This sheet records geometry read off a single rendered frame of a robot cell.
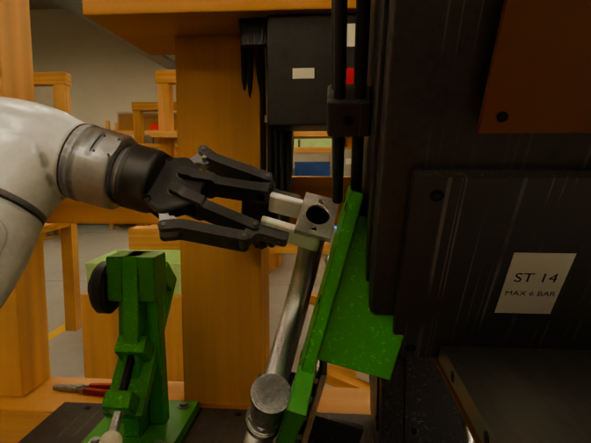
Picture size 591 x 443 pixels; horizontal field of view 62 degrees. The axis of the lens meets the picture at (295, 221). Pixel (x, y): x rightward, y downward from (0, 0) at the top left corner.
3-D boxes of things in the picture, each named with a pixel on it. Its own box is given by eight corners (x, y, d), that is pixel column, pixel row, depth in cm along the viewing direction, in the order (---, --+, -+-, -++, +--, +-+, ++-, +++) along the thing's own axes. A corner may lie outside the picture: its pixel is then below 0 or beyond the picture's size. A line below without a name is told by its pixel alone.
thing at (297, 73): (390, 124, 67) (392, 10, 66) (266, 125, 69) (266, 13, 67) (382, 131, 80) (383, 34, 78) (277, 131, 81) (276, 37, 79)
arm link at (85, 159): (91, 106, 57) (140, 119, 56) (106, 161, 64) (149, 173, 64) (48, 162, 51) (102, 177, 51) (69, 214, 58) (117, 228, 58)
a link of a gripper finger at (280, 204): (267, 211, 58) (269, 206, 59) (324, 227, 58) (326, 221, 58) (269, 195, 56) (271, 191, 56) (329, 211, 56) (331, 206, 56)
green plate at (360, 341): (376, 437, 45) (444, 215, 42) (287, 411, 45) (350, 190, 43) (368, 383, 56) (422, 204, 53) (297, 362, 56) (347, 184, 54)
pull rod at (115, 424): (117, 459, 61) (115, 415, 61) (95, 458, 62) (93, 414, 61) (134, 435, 67) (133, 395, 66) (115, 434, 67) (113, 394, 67)
